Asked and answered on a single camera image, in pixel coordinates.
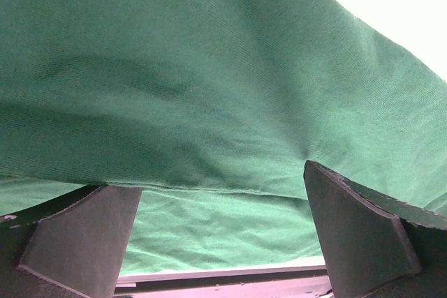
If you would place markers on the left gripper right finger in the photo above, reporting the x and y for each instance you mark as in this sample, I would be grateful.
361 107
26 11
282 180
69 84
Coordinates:
375 245

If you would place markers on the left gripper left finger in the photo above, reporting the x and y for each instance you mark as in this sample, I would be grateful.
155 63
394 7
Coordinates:
69 246

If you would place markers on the green polo shirt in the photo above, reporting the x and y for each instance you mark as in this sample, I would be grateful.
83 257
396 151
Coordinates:
213 107

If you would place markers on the aluminium front rail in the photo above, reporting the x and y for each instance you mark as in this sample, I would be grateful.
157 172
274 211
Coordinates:
301 281

